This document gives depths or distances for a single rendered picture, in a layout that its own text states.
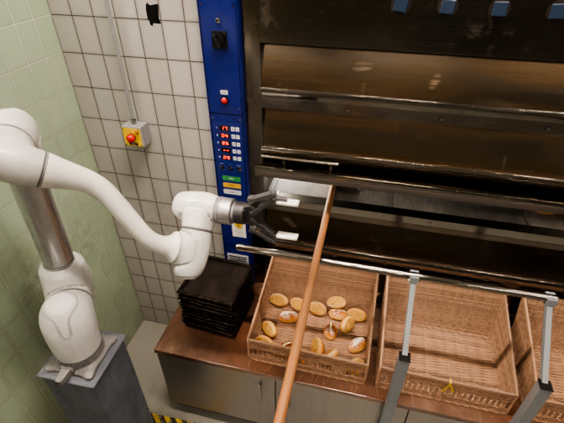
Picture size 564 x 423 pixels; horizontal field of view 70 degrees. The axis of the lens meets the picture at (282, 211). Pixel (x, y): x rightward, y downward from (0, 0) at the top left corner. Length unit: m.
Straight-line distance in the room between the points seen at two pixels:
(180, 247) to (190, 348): 0.91
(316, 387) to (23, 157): 1.47
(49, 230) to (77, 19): 0.92
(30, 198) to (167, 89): 0.76
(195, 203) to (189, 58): 0.69
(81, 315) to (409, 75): 1.41
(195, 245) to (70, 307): 0.45
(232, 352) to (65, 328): 0.86
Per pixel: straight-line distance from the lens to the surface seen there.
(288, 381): 1.26
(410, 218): 1.94
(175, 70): 1.85
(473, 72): 1.68
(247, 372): 2.04
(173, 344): 2.16
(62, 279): 1.62
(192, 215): 1.34
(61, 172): 1.24
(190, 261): 1.33
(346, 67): 1.65
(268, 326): 2.08
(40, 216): 1.49
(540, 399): 1.84
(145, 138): 2.01
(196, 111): 1.88
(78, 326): 1.52
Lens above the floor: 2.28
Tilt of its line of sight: 36 degrees down
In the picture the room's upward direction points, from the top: straight up
